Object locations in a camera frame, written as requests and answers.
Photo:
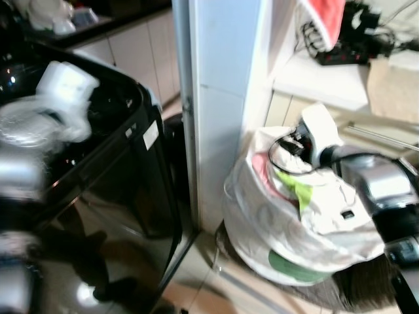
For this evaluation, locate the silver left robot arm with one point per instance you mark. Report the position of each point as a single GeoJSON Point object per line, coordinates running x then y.
{"type": "Point", "coordinates": [18, 173]}

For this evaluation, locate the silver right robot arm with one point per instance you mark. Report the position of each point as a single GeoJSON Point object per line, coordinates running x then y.
{"type": "Point", "coordinates": [383, 180]}

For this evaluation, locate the black top-load washing machine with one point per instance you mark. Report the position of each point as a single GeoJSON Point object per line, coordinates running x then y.
{"type": "Point", "coordinates": [111, 190]}

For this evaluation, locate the pink garment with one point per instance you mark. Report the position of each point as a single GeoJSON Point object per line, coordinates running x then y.
{"type": "Point", "coordinates": [262, 171]}

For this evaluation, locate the lime green garment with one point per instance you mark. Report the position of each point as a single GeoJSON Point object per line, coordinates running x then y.
{"type": "Point", "coordinates": [300, 190]}

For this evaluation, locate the white cabinet with drawers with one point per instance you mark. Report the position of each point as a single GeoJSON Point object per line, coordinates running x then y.
{"type": "Point", "coordinates": [321, 82]}

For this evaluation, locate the beige box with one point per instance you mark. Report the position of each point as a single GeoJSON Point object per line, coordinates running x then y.
{"type": "Point", "coordinates": [393, 88]}

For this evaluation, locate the white laundry basket green patch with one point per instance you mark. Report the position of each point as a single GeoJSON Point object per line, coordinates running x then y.
{"type": "Point", "coordinates": [294, 268]}

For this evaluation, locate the red cloth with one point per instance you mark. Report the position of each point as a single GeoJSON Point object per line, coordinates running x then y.
{"type": "Point", "coordinates": [327, 18]}

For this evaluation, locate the white sticker on washer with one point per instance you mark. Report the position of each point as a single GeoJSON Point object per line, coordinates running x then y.
{"type": "Point", "coordinates": [150, 135]}

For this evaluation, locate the white kitchen cabinet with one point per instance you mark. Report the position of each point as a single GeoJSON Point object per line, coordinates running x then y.
{"type": "Point", "coordinates": [141, 52]}

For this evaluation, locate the white plastic bag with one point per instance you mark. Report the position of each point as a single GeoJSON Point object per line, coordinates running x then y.
{"type": "Point", "coordinates": [51, 14]}

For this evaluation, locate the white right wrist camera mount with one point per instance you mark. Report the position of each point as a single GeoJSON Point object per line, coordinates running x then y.
{"type": "Point", "coordinates": [322, 131]}

